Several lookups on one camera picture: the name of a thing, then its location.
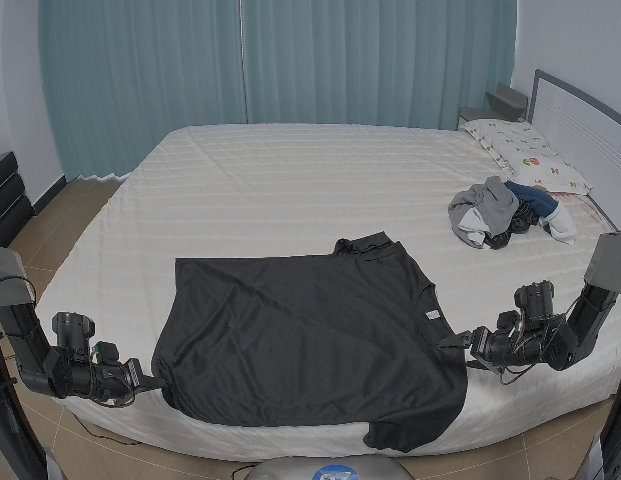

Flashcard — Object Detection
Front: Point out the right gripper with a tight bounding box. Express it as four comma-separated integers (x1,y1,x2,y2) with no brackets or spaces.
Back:
437,328,502,374

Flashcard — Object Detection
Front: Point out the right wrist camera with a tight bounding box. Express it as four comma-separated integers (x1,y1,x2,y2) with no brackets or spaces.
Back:
497,310,522,335

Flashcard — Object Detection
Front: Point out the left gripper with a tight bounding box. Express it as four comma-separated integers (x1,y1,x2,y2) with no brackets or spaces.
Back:
103,358,167,410

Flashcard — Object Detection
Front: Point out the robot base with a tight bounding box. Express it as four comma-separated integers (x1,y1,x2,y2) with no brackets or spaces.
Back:
240,457,416,480

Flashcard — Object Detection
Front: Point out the bed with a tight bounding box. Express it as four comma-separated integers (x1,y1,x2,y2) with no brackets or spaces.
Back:
33,68,621,461

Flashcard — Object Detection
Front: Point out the white printed pillow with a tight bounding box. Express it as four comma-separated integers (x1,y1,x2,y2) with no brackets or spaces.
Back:
458,118,593,196

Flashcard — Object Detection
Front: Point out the grey bedside table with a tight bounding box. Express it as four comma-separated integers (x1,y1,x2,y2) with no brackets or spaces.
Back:
458,82,529,129

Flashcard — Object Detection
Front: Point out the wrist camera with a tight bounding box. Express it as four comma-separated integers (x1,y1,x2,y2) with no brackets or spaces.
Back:
497,310,522,335
92,341,120,368

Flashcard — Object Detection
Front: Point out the pile of clothes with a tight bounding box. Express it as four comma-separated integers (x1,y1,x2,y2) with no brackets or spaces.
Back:
448,175,577,250

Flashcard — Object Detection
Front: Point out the black T-shirt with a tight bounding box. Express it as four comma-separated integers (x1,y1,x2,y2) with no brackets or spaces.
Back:
151,231,467,454

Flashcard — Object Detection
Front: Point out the black chest of drawers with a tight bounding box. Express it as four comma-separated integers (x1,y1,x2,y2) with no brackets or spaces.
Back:
0,150,33,249

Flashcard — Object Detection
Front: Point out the blue-green curtain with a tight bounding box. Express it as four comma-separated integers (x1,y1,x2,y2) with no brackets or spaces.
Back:
239,0,517,130
39,0,248,181

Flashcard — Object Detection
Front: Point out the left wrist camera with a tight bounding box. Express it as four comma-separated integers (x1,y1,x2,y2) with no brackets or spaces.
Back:
92,341,120,368

